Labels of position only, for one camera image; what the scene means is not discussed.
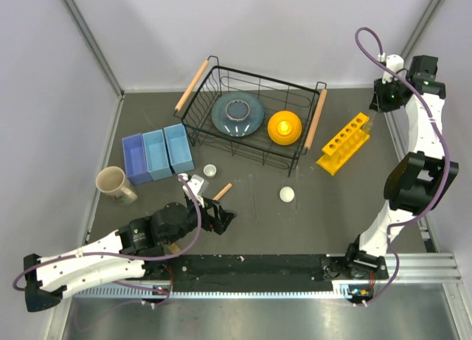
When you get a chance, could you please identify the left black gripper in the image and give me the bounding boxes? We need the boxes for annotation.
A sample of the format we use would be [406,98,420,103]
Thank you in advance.
[164,195,236,246]

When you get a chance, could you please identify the clear glass test tube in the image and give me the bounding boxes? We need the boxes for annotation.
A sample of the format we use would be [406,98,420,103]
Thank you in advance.
[364,111,377,130]
[363,125,372,138]

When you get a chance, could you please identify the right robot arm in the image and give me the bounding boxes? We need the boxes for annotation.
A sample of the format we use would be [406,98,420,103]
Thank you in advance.
[344,55,459,278]

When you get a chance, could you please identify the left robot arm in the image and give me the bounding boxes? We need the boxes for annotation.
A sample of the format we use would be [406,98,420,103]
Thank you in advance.
[23,198,237,313]

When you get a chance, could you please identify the wooden test tube clamp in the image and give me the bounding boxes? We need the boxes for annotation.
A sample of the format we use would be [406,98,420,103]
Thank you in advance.
[213,183,232,201]

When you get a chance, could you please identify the clear test tube on table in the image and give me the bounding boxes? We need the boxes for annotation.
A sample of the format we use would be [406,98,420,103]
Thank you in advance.
[248,173,257,221]
[235,178,254,221]

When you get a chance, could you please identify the small white cup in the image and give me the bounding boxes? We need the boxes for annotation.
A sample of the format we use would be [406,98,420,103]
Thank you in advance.
[203,164,217,178]

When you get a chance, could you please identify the yellow test tube rack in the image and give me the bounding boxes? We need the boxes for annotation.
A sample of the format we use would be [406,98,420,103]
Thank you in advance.
[316,113,370,176]

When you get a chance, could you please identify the white round lid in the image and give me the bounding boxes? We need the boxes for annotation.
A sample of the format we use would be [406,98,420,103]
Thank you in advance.
[280,186,295,203]

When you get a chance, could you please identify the right light blue bin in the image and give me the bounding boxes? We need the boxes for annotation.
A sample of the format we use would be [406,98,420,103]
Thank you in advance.
[164,124,195,174]

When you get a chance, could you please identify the light blue bin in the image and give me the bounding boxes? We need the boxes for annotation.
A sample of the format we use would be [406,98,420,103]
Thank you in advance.
[142,130,172,181]
[164,124,195,174]

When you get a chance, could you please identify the yellow ridged dome bowl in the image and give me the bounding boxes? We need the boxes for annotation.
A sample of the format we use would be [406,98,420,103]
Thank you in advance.
[267,111,302,146]

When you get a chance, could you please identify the middle light blue bin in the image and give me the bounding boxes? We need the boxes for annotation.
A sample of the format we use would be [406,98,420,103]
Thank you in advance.
[142,130,172,181]

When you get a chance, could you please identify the dark blue plastic bin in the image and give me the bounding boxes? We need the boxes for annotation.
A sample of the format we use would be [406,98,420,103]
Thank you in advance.
[122,133,152,185]

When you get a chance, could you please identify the blue ceramic plate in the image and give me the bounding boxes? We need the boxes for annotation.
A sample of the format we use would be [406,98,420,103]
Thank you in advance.
[211,91,265,137]

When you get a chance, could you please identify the beige ceramic mug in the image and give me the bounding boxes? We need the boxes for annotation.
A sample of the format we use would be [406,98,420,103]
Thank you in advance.
[95,166,138,205]

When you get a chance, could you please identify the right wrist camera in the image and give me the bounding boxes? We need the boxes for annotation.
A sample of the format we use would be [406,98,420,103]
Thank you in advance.
[378,53,404,84]

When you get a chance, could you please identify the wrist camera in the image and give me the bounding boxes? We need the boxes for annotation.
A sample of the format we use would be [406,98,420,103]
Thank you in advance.
[178,173,209,207]
[378,53,404,84]

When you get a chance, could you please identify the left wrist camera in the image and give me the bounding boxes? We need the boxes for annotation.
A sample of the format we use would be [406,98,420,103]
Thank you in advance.
[178,173,209,207]

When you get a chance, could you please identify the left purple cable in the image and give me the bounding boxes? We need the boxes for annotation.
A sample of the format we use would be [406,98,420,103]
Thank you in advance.
[13,176,203,308]

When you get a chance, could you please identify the black wire dish rack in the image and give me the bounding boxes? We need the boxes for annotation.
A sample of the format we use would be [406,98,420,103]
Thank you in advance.
[174,56,327,172]

